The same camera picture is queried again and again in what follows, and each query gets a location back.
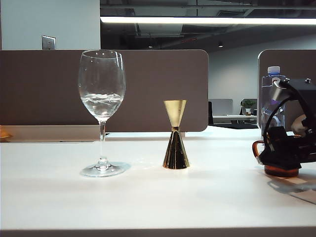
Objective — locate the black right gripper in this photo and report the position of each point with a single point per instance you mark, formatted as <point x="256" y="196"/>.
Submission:
<point x="308" y="148"/>

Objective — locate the small amber measuring cup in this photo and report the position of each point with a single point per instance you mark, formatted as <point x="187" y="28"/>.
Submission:
<point x="281" y="172"/>

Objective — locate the gold double-cone jigger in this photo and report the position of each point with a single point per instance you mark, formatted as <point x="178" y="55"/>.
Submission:
<point x="175" y="153"/>

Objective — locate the clear plastic water bottle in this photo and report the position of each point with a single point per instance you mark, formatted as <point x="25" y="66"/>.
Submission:
<point x="266" y="98"/>

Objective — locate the clear wine glass with water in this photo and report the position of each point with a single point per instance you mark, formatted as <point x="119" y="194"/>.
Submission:
<point x="101" y="108"/>

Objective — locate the brown bag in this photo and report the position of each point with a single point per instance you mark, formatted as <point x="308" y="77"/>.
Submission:
<point x="300" y="123"/>

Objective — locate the green potted plant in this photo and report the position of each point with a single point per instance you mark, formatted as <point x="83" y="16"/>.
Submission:
<point x="248" y="105"/>

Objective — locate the white background desk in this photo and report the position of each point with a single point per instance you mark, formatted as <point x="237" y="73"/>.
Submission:
<point x="234" y="118"/>

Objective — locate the grey background desk screen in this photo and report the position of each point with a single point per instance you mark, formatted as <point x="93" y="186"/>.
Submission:
<point x="221" y="107"/>

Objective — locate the brown desk partition panel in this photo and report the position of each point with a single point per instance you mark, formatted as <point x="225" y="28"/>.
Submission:
<point x="153" y="79"/>
<point x="296" y="64"/>

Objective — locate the long ceiling light strip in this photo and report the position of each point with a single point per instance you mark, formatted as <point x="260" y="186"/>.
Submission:
<point x="197" y="20"/>

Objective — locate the beige board under partition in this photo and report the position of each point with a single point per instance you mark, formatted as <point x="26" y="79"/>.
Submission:
<point x="49" y="133"/>

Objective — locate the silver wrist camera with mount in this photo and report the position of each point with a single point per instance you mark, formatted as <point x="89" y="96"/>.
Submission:
<point x="280" y="90"/>

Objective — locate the metal wall switch plate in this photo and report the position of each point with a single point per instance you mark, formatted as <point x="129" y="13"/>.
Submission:
<point x="48" y="42"/>

